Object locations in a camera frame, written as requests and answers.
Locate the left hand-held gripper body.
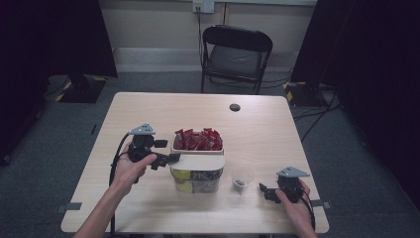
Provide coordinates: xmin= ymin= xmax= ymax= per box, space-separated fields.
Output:
xmin=126 ymin=123 xmax=157 ymax=164

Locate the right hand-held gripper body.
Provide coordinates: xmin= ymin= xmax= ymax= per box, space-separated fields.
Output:
xmin=275 ymin=166 xmax=311 ymax=204

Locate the clear plastic cup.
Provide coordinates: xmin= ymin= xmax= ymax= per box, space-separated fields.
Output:
xmin=230 ymin=166 xmax=257 ymax=196

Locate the white box lid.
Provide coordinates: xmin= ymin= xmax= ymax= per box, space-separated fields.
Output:
xmin=170 ymin=154 xmax=227 ymax=173

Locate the clear storage box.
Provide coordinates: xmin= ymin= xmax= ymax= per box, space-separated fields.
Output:
xmin=169 ymin=131 xmax=227 ymax=194

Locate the person's right hand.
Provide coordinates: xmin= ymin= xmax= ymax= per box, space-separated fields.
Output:
xmin=274 ymin=178 xmax=314 ymax=226

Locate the person's left hand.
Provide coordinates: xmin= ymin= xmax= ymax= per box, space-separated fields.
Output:
xmin=109 ymin=144 xmax=158 ymax=196

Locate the yellow packet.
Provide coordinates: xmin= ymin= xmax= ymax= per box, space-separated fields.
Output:
xmin=171 ymin=168 xmax=192 ymax=181
xmin=175 ymin=180 xmax=195 ymax=194

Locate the pile of red packets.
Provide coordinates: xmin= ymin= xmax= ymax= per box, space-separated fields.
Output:
xmin=173 ymin=127 xmax=224 ymax=152

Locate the pile of grey packets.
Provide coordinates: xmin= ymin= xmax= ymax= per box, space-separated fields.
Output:
xmin=190 ymin=169 xmax=223 ymax=193

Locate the black stand base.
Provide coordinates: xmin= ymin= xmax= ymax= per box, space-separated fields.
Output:
xmin=53 ymin=74 xmax=109 ymax=104
xmin=282 ymin=80 xmax=333 ymax=109

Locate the black folding chair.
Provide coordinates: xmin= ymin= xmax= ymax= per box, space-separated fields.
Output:
xmin=200 ymin=24 xmax=274 ymax=96

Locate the black curtain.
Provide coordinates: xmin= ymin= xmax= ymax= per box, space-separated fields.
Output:
xmin=0 ymin=0 xmax=119 ymax=167
xmin=290 ymin=0 xmax=420 ymax=212

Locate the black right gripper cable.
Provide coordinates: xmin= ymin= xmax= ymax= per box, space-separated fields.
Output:
xmin=296 ymin=187 xmax=317 ymax=232

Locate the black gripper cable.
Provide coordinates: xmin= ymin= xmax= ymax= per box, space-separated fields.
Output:
xmin=108 ymin=131 xmax=139 ymax=238
xmin=296 ymin=187 xmax=317 ymax=232

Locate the grey table edge bracket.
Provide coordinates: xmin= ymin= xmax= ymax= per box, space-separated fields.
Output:
xmin=312 ymin=199 xmax=333 ymax=210
xmin=55 ymin=201 xmax=83 ymax=214

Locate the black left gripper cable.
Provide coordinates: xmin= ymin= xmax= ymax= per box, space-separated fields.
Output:
xmin=108 ymin=131 xmax=139 ymax=238

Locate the black floor cable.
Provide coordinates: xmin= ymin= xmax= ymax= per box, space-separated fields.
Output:
xmin=291 ymin=88 xmax=343 ymax=144

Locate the black wall cable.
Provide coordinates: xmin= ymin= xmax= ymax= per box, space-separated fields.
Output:
xmin=196 ymin=6 xmax=205 ymax=68

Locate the white wall socket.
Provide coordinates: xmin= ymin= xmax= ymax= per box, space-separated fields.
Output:
xmin=192 ymin=0 xmax=216 ymax=15

